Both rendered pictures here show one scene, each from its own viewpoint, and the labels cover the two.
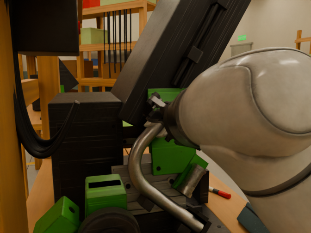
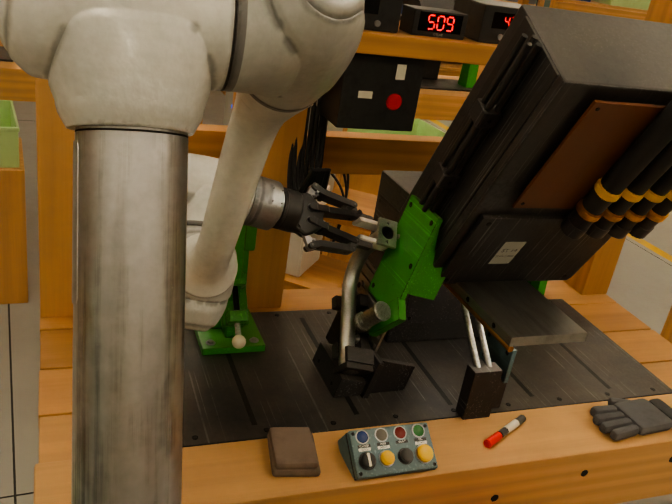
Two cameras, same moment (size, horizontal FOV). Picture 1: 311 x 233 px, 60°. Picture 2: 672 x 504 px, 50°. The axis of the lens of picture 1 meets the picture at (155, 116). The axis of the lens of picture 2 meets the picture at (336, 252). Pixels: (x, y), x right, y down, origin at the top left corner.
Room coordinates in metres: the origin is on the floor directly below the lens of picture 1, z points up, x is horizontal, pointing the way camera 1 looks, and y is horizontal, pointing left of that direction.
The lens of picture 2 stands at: (0.34, -1.26, 1.72)
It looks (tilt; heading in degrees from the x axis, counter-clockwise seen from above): 24 degrees down; 82
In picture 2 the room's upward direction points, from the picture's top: 9 degrees clockwise
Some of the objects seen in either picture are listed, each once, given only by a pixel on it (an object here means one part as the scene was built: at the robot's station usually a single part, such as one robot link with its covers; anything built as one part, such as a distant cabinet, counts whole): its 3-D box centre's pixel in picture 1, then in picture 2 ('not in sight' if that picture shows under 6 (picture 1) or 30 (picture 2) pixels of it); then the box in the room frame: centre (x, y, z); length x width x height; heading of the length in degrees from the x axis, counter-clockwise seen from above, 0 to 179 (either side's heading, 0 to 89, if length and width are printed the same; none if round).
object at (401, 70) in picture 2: (48, 16); (370, 86); (0.57, 0.22, 1.42); 0.17 x 0.12 x 0.15; 15
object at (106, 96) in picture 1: (88, 150); (443, 255); (0.80, 0.21, 1.07); 0.30 x 0.18 x 0.34; 15
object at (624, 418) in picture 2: not in sight; (631, 415); (1.16, -0.13, 0.91); 0.20 x 0.11 x 0.03; 19
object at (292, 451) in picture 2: not in sight; (293, 450); (0.47, -0.30, 0.91); 0.10 x 0.08 x 0.03; 95
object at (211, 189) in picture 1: (213, 190); (505, 430); (0.87, -0.20, 0.91); 0.13 x 0.02 x 0.02; 42
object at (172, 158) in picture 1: (168, 127); (418, 256); (0.68, -0.03, 1.17); 0.13 x 0.12 x 0.20; 15
